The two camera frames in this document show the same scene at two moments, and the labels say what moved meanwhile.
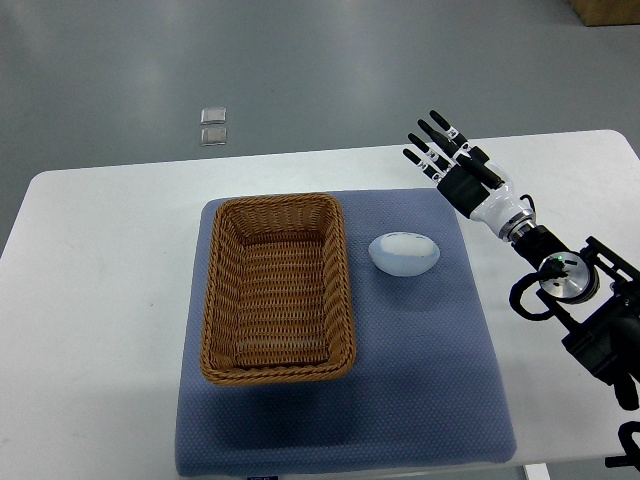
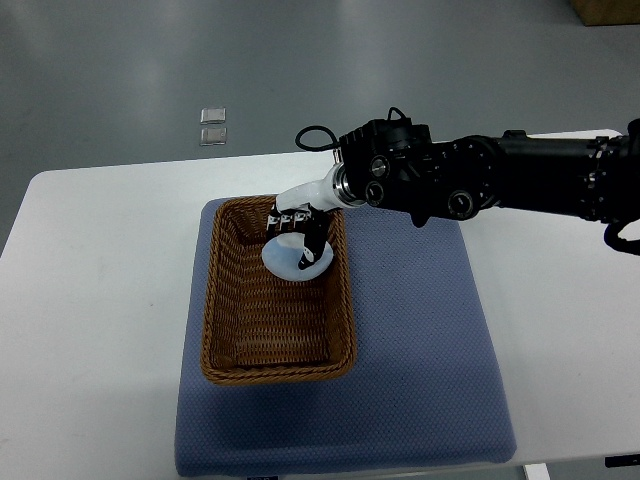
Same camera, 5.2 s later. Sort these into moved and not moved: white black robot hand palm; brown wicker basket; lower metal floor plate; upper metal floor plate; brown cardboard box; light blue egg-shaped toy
Moved: white black robot hand palm; light blue egg-shaped toy
Not moved: upper metal floor plate; lower metal floor plate; brown wicker basket; brown cardboard box
